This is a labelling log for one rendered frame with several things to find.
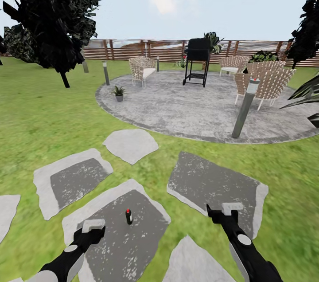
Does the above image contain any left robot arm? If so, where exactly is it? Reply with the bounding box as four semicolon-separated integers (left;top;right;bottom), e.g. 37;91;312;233
26;219;105;282

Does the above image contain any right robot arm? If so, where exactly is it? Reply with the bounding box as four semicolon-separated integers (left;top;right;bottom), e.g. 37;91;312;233
206;203;283;282

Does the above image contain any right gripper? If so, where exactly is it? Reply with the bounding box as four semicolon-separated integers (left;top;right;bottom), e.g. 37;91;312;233
206;204;238;230

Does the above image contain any insectifuge atomizer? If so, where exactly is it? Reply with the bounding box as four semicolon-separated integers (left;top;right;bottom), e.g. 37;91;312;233
125;211;132;225

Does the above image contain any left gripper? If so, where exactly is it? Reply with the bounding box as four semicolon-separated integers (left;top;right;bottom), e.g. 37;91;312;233
74;226;105;248

